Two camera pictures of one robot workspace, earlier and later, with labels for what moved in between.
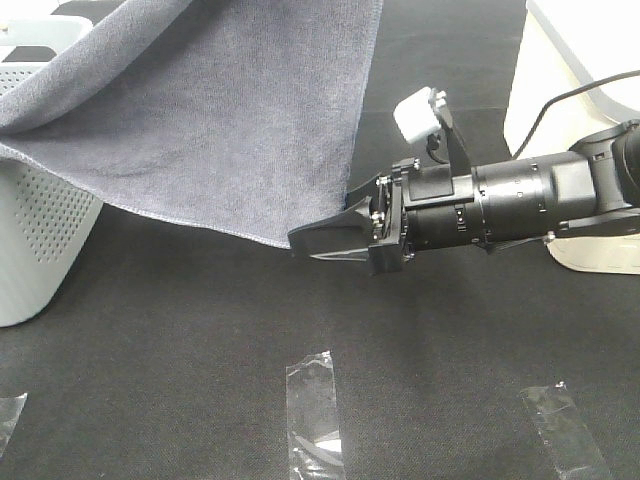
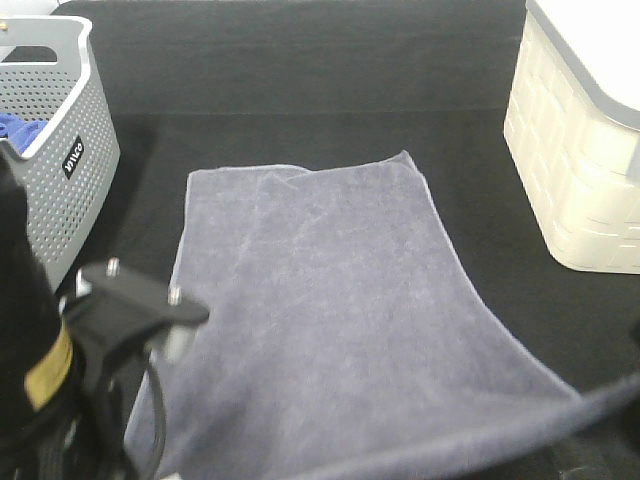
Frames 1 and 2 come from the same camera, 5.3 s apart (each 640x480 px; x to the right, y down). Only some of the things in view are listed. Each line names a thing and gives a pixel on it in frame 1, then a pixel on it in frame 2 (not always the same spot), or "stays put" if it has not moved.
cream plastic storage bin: (565, 45) stays put
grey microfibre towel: (244, 116) -> (344, 340)
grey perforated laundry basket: (44, 219) stays put
